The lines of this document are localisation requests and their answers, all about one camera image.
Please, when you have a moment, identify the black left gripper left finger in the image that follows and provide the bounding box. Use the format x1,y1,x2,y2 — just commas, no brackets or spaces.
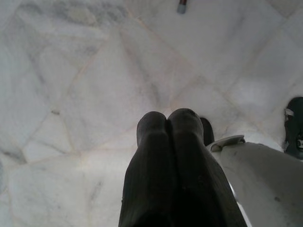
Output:
118,111,177,227

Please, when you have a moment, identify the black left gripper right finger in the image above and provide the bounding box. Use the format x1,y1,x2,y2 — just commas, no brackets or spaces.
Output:
167,108,248,227

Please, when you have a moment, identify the black robot left foot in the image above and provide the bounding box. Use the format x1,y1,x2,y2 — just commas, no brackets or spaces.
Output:
200,117,215,145

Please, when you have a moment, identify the black robot foot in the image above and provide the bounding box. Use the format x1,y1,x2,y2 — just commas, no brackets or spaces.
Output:
200,117,215,145
284,96,303,161

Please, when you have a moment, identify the black robot right foot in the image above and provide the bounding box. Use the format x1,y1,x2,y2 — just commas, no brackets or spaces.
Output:
284,96,303,161

